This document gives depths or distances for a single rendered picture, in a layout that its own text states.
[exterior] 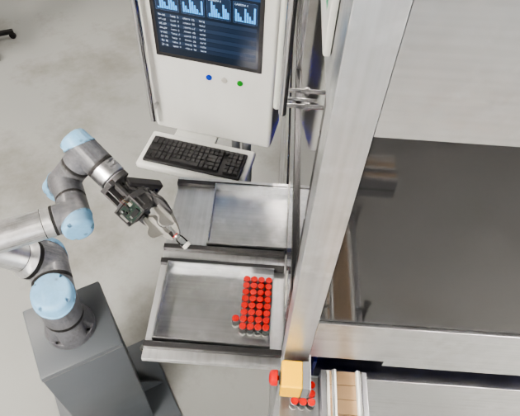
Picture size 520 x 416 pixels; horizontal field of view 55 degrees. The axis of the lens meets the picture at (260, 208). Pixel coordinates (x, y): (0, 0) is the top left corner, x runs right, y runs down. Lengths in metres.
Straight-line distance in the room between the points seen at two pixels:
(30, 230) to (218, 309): 0.61
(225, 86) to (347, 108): 1.29
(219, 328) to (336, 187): 0.84
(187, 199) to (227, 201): 0.14
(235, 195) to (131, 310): 1.02
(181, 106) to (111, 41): 2.21
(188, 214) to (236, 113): 0.48
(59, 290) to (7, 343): 1.20
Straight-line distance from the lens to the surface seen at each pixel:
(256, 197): 1.82
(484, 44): 0.66
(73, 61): 4.10
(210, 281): 1.62
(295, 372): 1.34
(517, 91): 0.72
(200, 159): 2.03
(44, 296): 1.53
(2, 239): 1.29
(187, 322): 1.56
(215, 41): 1.84
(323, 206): 0.83
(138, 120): 3.48
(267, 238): 1.71
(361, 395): 1.41
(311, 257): 0.96
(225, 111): 2.02
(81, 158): 1.31
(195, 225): 1.74
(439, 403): 1.74
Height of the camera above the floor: 2.28
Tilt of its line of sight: 51 degrees down
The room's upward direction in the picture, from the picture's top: 4 degrees clockwise
